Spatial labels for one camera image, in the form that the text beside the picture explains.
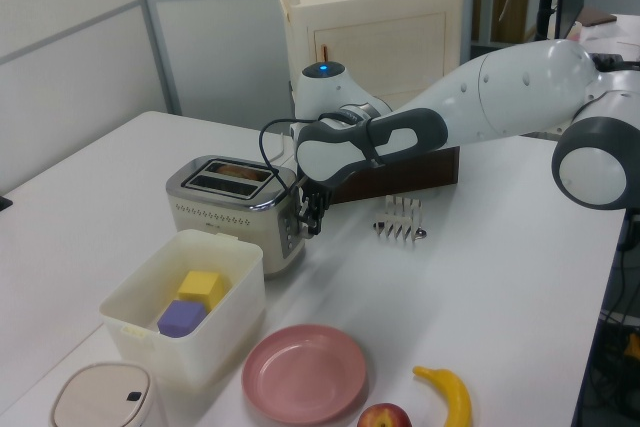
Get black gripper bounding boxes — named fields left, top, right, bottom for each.
left=296, top=176, right=334, bottom=239

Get chrome two-slot toaster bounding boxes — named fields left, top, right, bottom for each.
left=165, top=154, right=308, bottom=279

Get brown bread slice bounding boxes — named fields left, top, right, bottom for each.
left=211, top=161, right=262, bottom=181

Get yellow foam cube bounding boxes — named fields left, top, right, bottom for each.
left=176, top=270, right=224, bottom=311

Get white plastic container box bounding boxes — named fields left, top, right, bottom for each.
left=99, top=228, right=267, bottom=389

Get pink round plate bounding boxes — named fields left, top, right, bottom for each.
left=241, top=324, right=369, bottom=424

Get purple foam cube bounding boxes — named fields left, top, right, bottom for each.
left=156, top=299, right=208, bottom=339

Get cream and brown cabinet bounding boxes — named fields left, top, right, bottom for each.
left=277, top=0, right=464, bottom=206

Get red apple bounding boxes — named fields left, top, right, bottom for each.
left=356, top=402, right=413, bottom=427

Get yellow banana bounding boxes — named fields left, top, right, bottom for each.
left=411, top=365, right=473, bottom=427

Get white lidded trash bin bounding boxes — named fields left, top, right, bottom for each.
left=48, top=361, right=169, bottom=427

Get brown book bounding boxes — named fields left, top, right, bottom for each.
left=574, top=6, right=619, bottom=29

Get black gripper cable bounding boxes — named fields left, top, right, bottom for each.
left=257, top=110, right=387, bottom=199

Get chrome wire toast rack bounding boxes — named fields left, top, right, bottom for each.
left=371, top=194, right=429, bottom=249

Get black floor cables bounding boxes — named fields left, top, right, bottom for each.
left=598, top=214, right=640, bottom=427

